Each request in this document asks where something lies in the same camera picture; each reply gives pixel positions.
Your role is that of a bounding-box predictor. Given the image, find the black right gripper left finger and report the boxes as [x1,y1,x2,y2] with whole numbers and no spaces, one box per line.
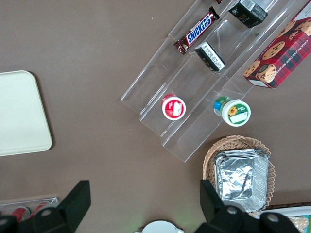
[0,180,91,233]

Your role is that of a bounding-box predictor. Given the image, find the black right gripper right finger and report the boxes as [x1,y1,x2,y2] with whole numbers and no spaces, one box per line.
[194,179,302,233]

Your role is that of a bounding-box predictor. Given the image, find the light woven basket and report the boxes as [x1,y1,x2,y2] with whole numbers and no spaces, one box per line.
[202,135,276,218]

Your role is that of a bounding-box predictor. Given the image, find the white plastic tray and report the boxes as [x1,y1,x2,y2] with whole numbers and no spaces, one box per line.
[0,70,53,157]

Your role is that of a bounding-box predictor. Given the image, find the red cola can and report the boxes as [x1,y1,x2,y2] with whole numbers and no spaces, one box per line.
[10,205,32,223]
[29,200,56,216]

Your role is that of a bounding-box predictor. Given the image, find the clear acrylic can box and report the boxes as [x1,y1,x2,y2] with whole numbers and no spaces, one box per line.
[0,193,60,218]

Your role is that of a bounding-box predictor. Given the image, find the stacked aluminium foil trays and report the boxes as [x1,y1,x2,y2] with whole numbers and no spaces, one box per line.
[213,148,270,212]

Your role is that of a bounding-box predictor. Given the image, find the white container with snack pack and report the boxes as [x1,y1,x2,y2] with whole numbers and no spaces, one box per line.
[262,205,311,233]

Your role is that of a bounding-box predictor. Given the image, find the green lid yoghurt cup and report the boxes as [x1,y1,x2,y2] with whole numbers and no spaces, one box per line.
[213,96,252,128]

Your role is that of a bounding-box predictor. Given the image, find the red lid yoghurt cup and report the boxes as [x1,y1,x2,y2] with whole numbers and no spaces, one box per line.
[161,92,187,121]

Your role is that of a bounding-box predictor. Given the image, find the clear acrylic tiered stand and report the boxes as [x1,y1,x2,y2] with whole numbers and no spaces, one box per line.
[120,0,311,163]

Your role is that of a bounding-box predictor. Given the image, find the small black carton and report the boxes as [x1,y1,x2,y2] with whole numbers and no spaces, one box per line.
[194,41,226,73]

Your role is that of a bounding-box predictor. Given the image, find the red tartan cookie box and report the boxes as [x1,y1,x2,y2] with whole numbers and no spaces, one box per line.
[242,2,311,89]

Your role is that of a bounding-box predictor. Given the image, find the Snickers chocolate bar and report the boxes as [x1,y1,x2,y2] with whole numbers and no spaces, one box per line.
[173,6,221,56]

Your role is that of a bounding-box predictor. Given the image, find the large black carton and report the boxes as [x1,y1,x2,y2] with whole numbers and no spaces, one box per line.
[228,0,269,29]

